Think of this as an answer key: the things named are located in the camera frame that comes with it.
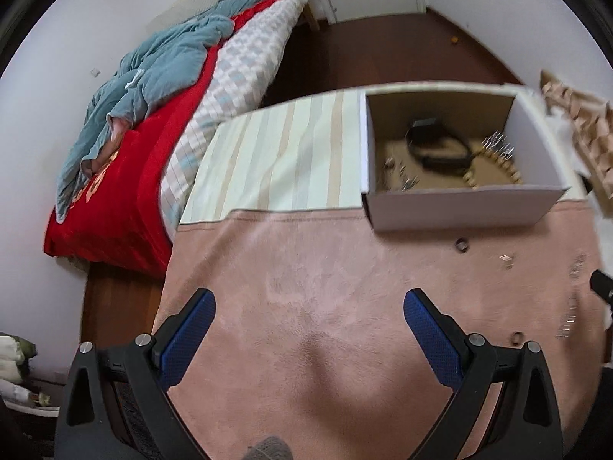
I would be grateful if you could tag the small silver earrings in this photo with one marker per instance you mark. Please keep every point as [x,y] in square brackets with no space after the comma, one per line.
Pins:
[402,172]

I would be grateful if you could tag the small silver ear stud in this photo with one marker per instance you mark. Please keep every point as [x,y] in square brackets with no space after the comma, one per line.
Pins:
[505,259]

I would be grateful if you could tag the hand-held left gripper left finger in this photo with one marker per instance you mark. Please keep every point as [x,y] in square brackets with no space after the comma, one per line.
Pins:
[189,335]

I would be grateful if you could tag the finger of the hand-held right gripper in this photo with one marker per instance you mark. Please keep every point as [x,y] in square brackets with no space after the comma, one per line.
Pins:
[602,286]

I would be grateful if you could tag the pink suede mat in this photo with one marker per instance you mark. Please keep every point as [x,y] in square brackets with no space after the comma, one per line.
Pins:
[311,297]

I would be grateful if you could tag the blue-grey quilt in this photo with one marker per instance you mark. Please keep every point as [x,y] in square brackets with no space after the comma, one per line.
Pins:
[158,67]

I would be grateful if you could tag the striped beige cloth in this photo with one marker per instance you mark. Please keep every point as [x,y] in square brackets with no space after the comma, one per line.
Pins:
[273,163]

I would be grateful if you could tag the beige wooden rack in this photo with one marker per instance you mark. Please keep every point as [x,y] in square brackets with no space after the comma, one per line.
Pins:
[586,120]

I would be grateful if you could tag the white cardboard box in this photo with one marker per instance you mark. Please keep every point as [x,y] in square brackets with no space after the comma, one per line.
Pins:
[459,208]

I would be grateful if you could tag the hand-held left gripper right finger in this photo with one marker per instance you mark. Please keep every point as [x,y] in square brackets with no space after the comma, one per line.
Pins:
[431,340]

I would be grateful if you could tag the silver spiky hair clip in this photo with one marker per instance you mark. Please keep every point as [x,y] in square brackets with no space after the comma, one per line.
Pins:
[498,144]

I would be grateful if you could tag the red blanket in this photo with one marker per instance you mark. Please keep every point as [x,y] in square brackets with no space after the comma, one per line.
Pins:
[129,191]

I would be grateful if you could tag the white and green bundle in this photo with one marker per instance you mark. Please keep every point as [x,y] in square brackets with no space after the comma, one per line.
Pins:
[12,354]

